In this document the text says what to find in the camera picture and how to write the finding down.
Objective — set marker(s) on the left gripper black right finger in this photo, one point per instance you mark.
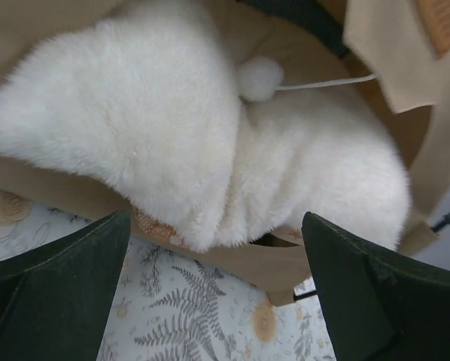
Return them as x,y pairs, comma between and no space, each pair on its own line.
377,304

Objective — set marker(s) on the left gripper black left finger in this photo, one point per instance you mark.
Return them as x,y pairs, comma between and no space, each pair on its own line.
55,299

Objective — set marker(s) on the peach patterned pillow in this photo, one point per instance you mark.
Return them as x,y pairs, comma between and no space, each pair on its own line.
147,102

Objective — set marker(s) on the floral table mat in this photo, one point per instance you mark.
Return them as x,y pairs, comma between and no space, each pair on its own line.
169,307

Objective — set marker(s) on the white pompom toy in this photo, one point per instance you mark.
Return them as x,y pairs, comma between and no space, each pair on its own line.
260,78

